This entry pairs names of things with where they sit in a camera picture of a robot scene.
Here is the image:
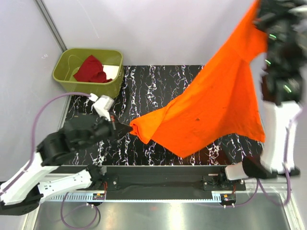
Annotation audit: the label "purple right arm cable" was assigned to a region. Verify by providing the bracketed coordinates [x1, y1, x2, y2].
[256, 115, 303, 207]

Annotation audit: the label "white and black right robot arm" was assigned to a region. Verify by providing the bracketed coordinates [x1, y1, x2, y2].
[218, 0, 307, 190]

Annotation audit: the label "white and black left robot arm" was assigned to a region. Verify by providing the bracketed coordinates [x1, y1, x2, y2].
[0, 115, 132, 216]

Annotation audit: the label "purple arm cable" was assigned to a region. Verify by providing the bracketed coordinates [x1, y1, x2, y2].
[30, 92, 93, 168]
[256, 115, 303, 207]

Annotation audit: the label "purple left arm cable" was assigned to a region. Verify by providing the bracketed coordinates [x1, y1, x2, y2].
[30, 92, 93, 168]

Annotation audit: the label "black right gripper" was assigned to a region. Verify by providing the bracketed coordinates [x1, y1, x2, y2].
[248, 0, 305, 67]

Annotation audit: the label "orange t shirt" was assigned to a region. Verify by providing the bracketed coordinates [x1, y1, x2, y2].
[130, 0, 267, 158]

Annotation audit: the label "aluminium frame rail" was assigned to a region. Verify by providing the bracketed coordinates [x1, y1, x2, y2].
[34, 0, 67, 52]

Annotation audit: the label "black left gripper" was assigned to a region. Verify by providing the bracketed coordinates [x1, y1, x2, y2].
[79, 111, 134, 151]

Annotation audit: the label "white cloth in bin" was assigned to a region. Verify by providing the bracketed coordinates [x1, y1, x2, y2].
[103, 65, 119, 80]

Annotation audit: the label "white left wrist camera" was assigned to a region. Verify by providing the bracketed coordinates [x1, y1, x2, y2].
[89, 93, 114, 121]

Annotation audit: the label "green plastic bin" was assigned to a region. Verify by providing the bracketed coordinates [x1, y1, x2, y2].
[53, 48, 124, 98]

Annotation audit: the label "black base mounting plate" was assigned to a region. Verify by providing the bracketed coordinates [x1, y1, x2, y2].
[88, 166, 246, 202]

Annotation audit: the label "dark red t shirt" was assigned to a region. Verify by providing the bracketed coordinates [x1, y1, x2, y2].
[73, 55, 112, 83]

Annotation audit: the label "black marbled table mat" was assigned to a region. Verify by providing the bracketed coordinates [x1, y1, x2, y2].
[51, 65, 264, 166]

